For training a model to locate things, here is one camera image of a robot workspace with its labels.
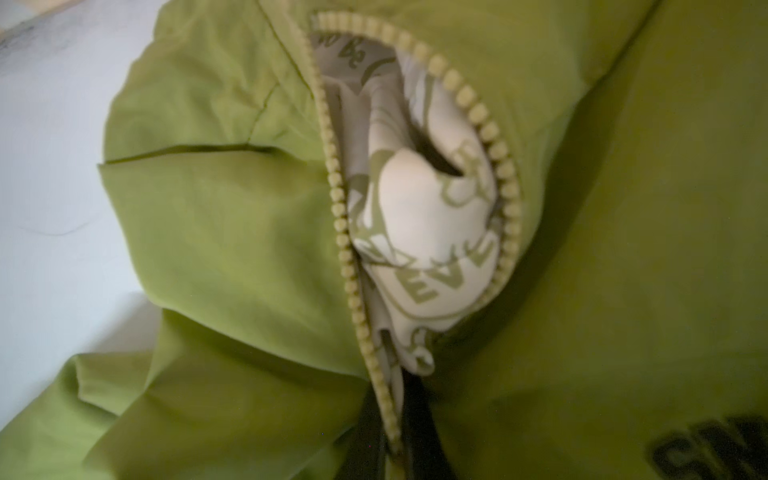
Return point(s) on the green jacket with patterned lining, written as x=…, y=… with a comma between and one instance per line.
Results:
x=552, y=212

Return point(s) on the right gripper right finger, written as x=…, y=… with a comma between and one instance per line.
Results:
x=424, y=458

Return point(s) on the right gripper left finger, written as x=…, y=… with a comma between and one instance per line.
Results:
x=365, y=458

